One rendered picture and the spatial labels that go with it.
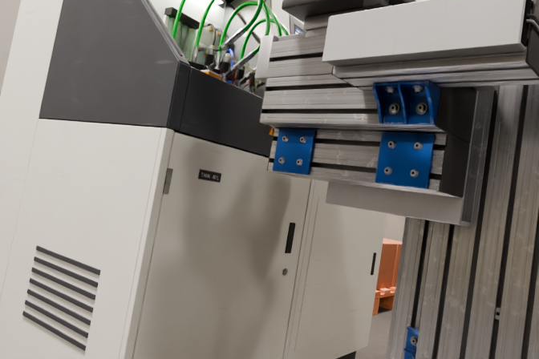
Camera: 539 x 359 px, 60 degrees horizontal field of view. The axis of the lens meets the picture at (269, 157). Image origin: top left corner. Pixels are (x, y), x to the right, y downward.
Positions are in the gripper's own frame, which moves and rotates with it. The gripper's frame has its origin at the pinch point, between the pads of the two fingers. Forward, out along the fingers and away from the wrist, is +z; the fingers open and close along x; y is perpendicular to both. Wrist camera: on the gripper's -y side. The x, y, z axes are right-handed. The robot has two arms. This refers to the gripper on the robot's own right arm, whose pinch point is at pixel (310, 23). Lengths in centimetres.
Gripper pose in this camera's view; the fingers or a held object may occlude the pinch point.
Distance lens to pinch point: 153.9
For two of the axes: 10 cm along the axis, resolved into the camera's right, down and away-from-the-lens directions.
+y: 8.0, 0.9, -5.9
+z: -1.6, 9.8, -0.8
